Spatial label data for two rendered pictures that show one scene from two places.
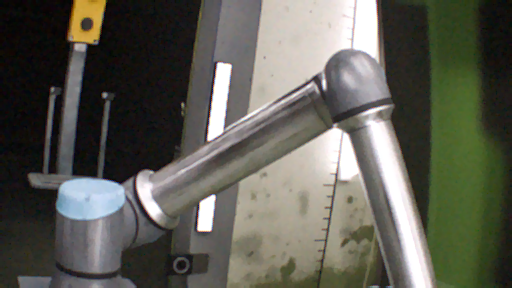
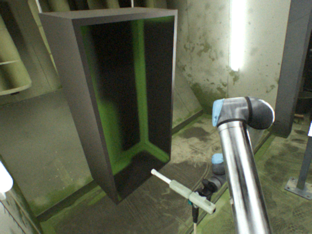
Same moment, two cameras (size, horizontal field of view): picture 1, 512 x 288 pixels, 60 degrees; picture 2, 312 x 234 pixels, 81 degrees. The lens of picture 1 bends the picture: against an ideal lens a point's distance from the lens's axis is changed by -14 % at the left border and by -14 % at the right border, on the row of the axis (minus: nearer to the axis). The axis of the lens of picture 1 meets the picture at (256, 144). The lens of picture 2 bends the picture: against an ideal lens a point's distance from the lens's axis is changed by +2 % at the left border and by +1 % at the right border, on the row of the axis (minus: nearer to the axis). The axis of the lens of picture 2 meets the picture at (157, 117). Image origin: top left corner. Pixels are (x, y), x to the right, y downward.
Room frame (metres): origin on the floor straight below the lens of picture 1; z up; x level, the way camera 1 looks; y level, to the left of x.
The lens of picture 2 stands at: (1.41, 0.47, 1.56)
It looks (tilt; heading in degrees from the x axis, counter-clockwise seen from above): 26 degrees down; 263
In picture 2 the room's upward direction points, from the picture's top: 10 degrees counter-clockwise
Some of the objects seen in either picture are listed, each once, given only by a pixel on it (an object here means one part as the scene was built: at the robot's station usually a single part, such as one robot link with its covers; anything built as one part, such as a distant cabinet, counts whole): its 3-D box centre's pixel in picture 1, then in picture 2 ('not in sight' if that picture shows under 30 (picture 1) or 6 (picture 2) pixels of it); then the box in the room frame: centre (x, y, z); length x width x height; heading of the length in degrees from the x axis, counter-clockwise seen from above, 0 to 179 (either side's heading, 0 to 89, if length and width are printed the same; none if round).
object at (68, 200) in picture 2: not in sight; (146, 149); (1.40, -1.62, 0.11); 2.70 x 0.02 x 0.13; 32
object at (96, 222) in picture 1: (91, 223); not in sight; (1.01, 0.33, 0.83); 0.17 x 0.15 x 0.18; 163
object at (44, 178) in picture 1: (76, 136); not in sight; (1.66, 0.63, 0.95); 0.26 x 0.15 x 0.32; 122
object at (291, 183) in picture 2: not in sight; (300, 187); (0.07, -0.55, 0.01); 0.20 x 0.20 x 0.01; 32
